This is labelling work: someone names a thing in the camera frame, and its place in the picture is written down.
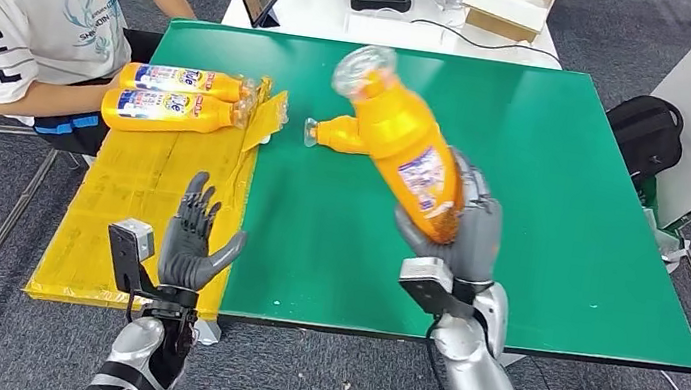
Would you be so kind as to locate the orange detergent bottle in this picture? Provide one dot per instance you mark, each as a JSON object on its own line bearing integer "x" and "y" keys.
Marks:
{"x": 340, "y": 136}
{"x": 219, "y": 87}
{"x": 399, "y": 140}
{"x": 208, "y": 119}

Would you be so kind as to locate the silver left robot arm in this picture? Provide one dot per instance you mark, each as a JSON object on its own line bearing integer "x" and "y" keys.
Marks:
{"x": 141, "y": 353}

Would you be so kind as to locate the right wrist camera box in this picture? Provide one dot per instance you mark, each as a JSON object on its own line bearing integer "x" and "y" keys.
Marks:
{"x": 433, "y": 288}

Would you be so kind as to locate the clear plastic bag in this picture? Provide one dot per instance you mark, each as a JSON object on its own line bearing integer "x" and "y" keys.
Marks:
{"x": 452, "y": 4}

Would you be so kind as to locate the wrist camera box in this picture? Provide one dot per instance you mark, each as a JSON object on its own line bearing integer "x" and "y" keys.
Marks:
{"x": 127, "y": 255}
{"x": 433, "y": 288}

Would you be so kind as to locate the open cardboard box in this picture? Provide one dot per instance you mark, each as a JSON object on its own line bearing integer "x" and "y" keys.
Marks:
{"x": 510, "y": 11}

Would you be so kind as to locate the white plastic wrapping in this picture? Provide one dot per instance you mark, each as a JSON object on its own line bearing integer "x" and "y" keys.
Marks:
{"x": 668, "y": 243}

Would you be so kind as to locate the green bag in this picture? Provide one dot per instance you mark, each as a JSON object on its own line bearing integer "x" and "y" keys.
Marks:
{"x": 649, "y": 197}

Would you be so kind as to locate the white table leg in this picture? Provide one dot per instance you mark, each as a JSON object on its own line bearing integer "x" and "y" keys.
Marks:
{"x": 208, "y": 332}
{"x": 514, "y": 359}

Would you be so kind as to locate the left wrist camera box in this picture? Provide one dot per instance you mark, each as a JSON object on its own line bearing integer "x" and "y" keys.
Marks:
{"x": 127, "y": 255}

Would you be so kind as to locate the black backpack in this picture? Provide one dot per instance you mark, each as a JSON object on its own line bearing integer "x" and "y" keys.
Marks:
{"x": 644, "y": 134}

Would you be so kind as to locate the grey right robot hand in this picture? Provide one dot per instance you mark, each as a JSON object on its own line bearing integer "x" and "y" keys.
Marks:
{"x": 480, "y": 238}

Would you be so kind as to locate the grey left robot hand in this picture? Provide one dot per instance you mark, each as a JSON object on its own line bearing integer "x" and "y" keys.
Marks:
{"x": 186, "y": 259}

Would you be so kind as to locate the person's right forearm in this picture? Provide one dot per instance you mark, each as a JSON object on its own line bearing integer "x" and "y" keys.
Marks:
{"x": 44, "y": 97}

